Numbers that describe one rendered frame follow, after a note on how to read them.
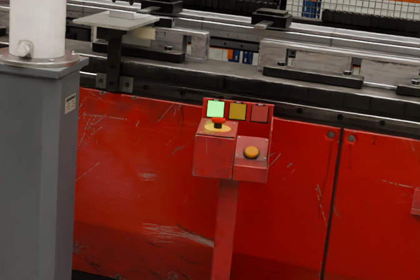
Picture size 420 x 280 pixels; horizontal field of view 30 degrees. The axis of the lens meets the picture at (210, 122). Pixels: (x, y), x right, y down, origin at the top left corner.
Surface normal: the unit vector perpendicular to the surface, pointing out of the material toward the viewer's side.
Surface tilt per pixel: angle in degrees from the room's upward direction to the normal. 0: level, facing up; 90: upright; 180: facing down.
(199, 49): 90
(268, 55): 90
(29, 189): 90
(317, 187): 90
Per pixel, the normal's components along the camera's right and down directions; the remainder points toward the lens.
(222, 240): -0.09, 0.26
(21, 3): -0.37, 0.22
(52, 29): 0.64, 0.26
